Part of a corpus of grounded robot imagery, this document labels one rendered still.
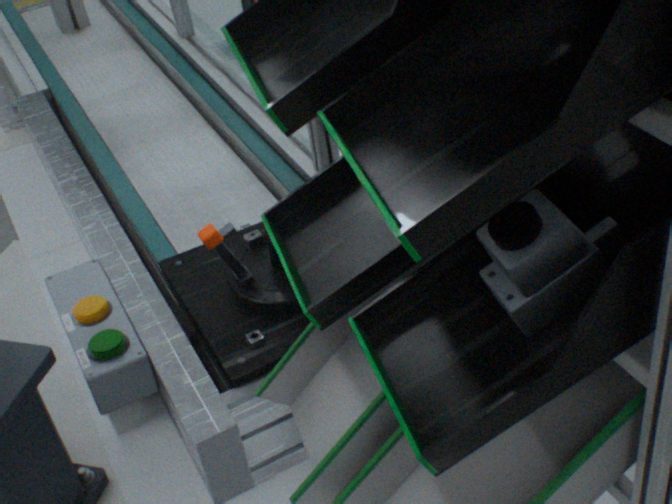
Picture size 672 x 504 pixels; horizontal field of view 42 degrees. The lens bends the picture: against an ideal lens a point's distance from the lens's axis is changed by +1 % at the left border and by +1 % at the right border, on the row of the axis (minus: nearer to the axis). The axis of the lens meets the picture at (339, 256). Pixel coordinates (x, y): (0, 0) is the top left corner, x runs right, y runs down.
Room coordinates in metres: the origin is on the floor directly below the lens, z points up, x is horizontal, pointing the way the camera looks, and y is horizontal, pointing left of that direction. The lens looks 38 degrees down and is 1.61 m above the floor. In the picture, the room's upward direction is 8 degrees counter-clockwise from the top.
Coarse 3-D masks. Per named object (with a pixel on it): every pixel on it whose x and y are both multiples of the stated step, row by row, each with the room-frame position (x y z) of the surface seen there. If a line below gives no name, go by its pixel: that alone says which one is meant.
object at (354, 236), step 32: (320, 192) 0.59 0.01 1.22; (352, 192) 0.58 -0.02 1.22; (288, 224) 0.58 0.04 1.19; (320, 224) 0.56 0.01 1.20; (352, 224) 0.54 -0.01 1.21; (384, 224) 0.53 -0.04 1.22; (288, 256) 0.54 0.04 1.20; (320, 256) 0.53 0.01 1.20; (352, 256) 0.51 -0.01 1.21; (384, 256) 0.47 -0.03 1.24; (320, 288) 0.50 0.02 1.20; (352, 288) 0.46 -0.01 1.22; (320, 320) 0.46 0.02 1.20
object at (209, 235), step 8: (208, 224) 0.77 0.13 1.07; (200, 232) 0.77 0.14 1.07; (208, 232) 0.76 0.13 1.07; (216, 232) 0.76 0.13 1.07; (224, 232) 0.77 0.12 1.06; (232, 232) 0.77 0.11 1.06; (208, 240) 0.76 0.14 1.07; (216, 240) 0.76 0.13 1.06; (208, 248) 0.76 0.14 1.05; (216, 248) 0.76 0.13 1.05; (224, 248) 0.77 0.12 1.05; (224, 256) 0.76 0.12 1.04; (232, 256) 0.77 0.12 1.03; (232, 264) 0.77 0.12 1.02; (240, 264) 0.77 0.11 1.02; (240, 272) 0.77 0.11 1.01
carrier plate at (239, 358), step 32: (256, 224) 0.91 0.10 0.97; (192, 256) 0.86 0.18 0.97; (192, 288) 0.80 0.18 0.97; (224, 288) 0.79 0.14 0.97; (192, 320) 0.75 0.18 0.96; (224, 320) 0.73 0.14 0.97; (256, 320) 0.73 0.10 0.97; (288, 320) 0.72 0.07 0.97; (224, 352) 0.68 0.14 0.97; (256, 352) 0.68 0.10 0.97
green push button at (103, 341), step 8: (96, 336) 0.74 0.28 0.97; (104, 336) 0.74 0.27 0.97; (112, 336) 0.73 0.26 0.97; (120, 336) 0.73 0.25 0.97; (88, 344) 0.73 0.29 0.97; (96, 344) 0.72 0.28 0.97; (104, 344) 0.72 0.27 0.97; (112, 344) 0.72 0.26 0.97; (120, 344) 0.72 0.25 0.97; (96, 352) 0.71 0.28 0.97; (104, 352) 0.71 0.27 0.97; (112, 352) 0.71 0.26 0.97; (120, 352) 0.72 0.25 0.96
